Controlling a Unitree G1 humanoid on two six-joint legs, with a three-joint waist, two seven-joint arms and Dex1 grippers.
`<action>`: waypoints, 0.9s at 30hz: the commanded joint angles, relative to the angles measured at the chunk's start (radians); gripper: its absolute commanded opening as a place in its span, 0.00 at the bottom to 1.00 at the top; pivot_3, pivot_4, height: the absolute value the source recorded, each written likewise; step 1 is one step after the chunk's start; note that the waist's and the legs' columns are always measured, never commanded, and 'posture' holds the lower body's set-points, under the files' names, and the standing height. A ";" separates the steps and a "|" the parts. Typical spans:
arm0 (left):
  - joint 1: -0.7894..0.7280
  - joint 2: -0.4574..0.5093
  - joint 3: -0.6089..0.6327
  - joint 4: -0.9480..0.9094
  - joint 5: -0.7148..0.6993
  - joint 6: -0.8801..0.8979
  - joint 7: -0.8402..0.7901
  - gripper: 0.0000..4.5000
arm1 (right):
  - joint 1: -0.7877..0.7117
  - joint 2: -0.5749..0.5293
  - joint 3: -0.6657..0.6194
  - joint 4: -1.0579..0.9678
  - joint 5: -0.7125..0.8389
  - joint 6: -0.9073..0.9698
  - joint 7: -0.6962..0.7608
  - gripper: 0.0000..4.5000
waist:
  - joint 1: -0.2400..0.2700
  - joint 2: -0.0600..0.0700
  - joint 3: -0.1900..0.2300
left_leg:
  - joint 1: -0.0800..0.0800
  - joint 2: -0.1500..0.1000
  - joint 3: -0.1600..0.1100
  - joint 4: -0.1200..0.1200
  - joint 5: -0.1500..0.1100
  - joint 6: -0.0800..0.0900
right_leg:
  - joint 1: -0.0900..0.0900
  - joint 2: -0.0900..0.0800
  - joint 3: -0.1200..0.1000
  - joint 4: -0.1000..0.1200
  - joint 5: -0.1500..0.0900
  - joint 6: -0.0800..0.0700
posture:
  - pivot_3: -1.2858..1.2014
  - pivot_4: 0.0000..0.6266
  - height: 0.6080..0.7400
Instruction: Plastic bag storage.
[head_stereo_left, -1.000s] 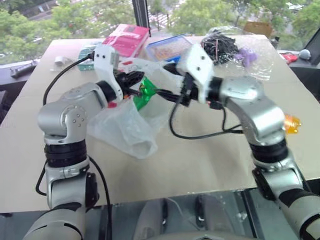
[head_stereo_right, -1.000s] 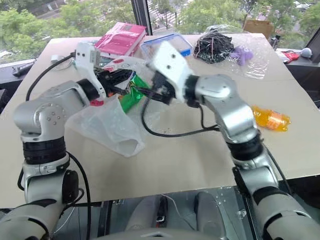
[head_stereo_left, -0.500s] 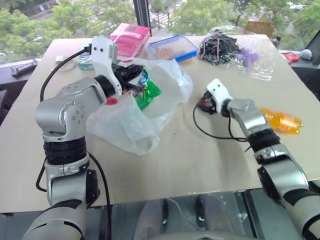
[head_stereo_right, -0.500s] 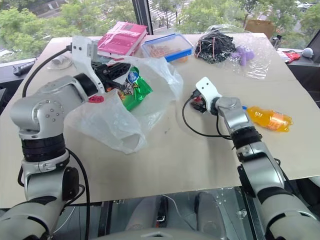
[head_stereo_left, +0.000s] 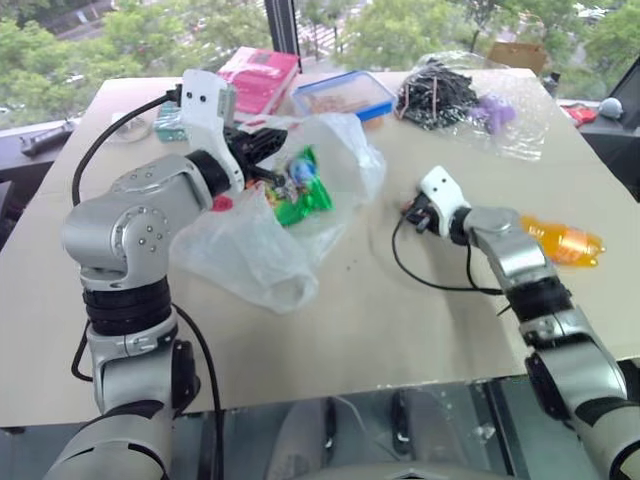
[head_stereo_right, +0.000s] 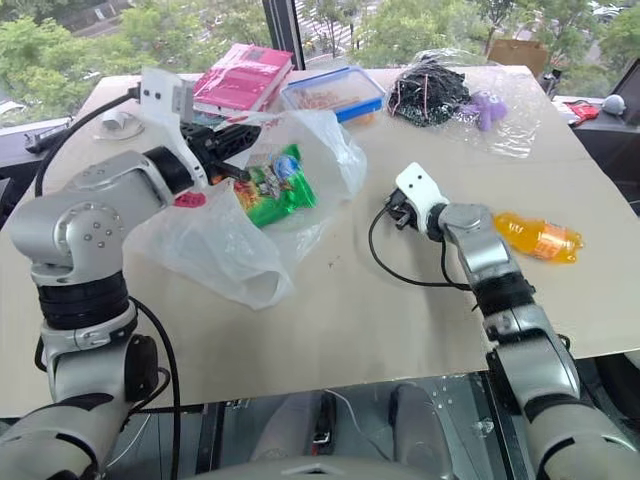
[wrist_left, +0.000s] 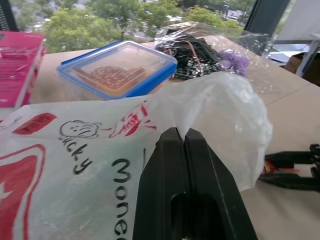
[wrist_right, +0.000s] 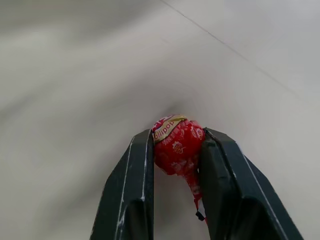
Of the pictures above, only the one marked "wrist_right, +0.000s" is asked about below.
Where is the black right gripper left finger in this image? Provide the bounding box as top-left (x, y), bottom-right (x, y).
top-left (89, 128), bottom-right (155, 240)

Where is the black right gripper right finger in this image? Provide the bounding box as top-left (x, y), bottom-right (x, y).
top-left (198, 126), bottom-right (306, 240)

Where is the red lollipop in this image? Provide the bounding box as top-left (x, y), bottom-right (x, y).
top-left (151, 113), bottom-right (209, 228)

